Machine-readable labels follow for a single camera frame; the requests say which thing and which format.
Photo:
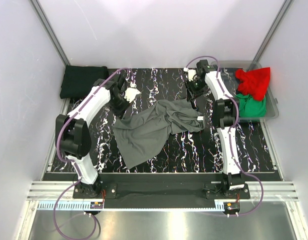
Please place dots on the green t shirt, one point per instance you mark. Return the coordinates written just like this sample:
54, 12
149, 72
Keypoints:
249, 107

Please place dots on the clear plastic bin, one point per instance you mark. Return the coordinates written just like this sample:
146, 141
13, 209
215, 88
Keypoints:
227, 71

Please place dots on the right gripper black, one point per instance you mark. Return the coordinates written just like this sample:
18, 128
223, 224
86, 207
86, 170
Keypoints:
191, 93

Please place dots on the red t shirt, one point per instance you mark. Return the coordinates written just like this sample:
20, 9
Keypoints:
254, 82

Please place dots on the right aluminium corner post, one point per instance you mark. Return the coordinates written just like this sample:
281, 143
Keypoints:
282, 12

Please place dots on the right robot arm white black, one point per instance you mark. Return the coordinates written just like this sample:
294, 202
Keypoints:
225, 115

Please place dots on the grey t shirt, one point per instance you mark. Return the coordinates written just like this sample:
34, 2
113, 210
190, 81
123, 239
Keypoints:
143, 136

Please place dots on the left aluminium corner post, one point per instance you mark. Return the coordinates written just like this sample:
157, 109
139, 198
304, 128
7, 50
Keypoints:
49, 30

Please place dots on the aluminium corner post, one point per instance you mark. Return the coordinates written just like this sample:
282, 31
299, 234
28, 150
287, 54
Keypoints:
49, 30
282, 12

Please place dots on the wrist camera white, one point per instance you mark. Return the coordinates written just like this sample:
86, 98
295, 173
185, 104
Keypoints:
130, 94
192, 74

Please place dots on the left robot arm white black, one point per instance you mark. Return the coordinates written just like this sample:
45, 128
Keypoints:
73, 142

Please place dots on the white slotted cable duct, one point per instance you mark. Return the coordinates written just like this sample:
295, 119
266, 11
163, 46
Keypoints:
99, 206

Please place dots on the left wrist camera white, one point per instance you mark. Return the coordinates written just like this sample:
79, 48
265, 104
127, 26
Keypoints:
130, 94

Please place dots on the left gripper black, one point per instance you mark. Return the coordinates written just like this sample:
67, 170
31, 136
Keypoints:
120, 113

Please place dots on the aluminium frame rail front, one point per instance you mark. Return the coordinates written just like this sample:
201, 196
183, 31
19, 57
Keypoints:
273, 190

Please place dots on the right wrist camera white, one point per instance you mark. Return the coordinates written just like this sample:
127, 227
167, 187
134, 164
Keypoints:
192, 74

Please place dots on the folded black t shirt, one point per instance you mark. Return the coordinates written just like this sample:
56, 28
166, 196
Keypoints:
79, 80

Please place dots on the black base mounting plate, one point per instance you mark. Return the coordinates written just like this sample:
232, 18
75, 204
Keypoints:
159, 195

